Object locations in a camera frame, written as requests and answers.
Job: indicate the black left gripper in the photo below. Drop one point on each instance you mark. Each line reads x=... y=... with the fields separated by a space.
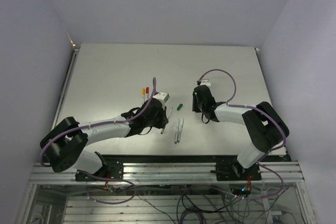
x=164 y=119

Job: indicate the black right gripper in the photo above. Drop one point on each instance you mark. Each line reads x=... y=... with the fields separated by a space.
x=195 y=108

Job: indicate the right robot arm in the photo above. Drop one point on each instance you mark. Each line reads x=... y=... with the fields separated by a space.
x=265 y=127

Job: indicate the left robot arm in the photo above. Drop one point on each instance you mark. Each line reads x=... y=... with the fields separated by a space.
x=63 y=147

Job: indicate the white pen, green end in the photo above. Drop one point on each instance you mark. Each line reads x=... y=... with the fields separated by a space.
x=180 y=129

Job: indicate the white pen, magenta end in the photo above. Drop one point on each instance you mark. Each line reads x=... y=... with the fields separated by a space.
x=177 y=131

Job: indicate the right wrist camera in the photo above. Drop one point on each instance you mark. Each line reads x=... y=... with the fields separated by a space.
x=203 y=82

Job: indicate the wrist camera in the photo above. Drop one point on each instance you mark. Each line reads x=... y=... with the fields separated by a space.
x=203 y=82
x=162 y=97

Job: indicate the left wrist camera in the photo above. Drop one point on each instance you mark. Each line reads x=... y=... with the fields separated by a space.
x=162 y=97

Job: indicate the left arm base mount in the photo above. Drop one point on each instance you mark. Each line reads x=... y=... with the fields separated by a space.
x=108 y=172

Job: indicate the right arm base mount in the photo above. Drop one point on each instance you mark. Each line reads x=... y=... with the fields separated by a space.
x=235 y=172

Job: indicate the aluminium frame rail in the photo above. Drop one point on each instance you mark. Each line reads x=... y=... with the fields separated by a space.
x=170 y=174

